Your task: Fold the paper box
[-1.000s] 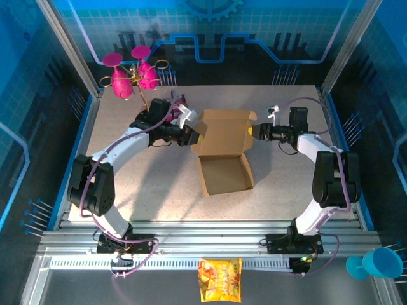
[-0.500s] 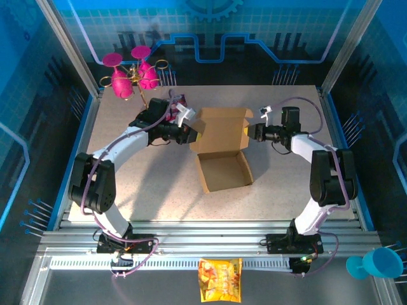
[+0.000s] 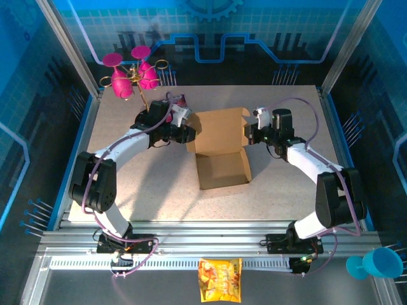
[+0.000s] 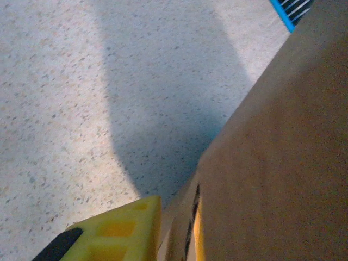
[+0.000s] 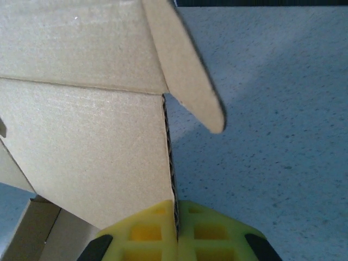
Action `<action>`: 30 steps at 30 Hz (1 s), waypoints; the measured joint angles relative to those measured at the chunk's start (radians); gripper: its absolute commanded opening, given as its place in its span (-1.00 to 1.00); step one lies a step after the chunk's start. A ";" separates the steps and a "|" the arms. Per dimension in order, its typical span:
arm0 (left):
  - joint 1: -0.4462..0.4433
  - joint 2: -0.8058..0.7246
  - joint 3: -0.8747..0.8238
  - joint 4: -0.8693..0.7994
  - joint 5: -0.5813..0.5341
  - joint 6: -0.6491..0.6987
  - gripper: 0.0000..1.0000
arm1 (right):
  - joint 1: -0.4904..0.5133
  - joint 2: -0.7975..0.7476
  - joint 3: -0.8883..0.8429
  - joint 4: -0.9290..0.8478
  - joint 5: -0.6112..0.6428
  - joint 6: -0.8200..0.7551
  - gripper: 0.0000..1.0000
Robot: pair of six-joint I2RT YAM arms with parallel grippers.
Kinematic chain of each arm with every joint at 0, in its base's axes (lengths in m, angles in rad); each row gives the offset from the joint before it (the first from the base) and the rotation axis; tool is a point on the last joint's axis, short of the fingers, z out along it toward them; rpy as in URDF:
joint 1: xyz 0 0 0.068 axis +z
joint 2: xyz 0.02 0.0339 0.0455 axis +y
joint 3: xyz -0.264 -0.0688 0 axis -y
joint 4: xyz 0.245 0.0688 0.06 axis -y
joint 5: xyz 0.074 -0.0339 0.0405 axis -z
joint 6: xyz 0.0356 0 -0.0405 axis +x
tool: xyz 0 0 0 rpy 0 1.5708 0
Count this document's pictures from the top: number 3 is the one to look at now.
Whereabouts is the aluminium frame post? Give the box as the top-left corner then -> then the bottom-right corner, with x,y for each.
36,0 -> 101,96
321,0 -> 384,95

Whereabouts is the small black circuit board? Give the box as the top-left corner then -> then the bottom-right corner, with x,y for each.
110,254 -> 134,266
291,255 -> 311,275

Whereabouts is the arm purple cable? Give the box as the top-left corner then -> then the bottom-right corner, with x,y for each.
81,91 -> 160,280
263,97 -> 363,277

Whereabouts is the white slotted cable duct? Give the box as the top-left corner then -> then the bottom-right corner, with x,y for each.
49,256 -> 293,271

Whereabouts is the gold glass rack stand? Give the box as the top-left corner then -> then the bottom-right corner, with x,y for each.
99,58 -> 170,127

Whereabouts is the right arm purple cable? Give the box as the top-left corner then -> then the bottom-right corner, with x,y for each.
263,97 -> 363,277

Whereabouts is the aluminium frame rail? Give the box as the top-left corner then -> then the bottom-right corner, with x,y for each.
38,220 -> 382,255

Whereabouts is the brown cardboard paper box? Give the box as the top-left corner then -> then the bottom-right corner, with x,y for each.
186,107 -> 252,191

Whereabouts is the blue table side trim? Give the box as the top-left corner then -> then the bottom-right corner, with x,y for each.
46,93 -> 96,231
324,91 -> 376,231

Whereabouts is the yellow chips bag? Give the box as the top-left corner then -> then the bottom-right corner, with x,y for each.
197,257 -> 243,303

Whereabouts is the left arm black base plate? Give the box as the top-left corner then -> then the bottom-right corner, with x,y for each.
97,233 -> 160,255

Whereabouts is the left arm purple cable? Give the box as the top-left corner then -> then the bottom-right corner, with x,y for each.
81,91 -> 160,280

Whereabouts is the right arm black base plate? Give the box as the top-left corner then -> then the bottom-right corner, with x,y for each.
266,233 -> 324,255

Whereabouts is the pink plastic goblet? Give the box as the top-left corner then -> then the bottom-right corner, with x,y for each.
131,45 -> 159,91
102,52 -> 134,99

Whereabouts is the blue plastic goblet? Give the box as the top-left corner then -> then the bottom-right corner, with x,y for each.
345,247 -> 404,280

